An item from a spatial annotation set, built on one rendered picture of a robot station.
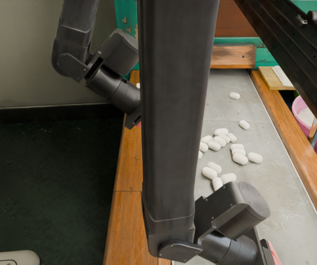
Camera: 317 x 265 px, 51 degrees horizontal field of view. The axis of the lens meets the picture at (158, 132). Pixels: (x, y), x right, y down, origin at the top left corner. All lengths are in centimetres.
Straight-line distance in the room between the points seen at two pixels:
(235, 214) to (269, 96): 67
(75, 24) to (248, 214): 41
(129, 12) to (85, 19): 52
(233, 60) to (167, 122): 87
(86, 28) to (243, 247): 43
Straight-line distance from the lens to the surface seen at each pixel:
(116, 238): 63
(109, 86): 64
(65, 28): 61
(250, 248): 53
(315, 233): 73
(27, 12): 208
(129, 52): 61
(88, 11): 60
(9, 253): 130
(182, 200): 37
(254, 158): 82
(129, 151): 80
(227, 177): 75
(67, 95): 226
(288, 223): 72
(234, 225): 45
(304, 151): 87
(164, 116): 28
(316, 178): 80
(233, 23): 116
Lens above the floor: 127
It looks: 36 degrees down
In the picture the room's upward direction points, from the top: straight up
